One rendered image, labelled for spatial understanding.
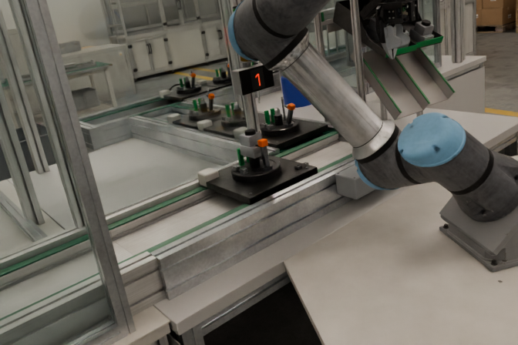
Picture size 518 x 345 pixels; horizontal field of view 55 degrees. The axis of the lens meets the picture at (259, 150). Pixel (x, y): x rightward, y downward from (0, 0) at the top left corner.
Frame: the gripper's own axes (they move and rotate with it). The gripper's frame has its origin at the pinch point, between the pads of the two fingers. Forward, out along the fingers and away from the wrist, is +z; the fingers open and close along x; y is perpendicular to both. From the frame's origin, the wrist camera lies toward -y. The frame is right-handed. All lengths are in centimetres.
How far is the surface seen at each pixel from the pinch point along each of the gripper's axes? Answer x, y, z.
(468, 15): 560, -289, 58
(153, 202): -63, -32, 28
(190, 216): -57, -23, 32
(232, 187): -46, -18, 26
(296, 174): -31.1, -9.1, 26.3
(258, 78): -23.6, -29.1, 2.6
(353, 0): 14.1, -23.3, -14.1
